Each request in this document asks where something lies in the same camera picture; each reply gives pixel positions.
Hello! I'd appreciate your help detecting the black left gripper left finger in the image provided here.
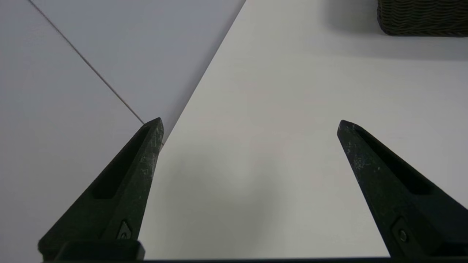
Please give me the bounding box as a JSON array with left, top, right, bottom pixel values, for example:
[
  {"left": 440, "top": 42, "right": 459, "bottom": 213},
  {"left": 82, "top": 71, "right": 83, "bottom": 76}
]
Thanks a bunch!
[{"left": 38, "top": 117, "right": 164, "bottom": 260}]

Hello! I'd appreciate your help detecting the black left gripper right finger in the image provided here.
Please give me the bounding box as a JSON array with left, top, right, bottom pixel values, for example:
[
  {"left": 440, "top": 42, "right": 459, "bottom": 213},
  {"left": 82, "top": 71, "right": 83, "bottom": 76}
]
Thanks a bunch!
[{"left": 337, "top": 120, "right": 468, "bottom": 259}]

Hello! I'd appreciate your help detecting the dark brown wicker basket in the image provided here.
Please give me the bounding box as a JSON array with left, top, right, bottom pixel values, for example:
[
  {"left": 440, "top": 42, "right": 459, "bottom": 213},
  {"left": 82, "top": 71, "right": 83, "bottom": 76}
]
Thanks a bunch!
[{"left": 377, "top": 0, "right": 468, "bottom": 37}]

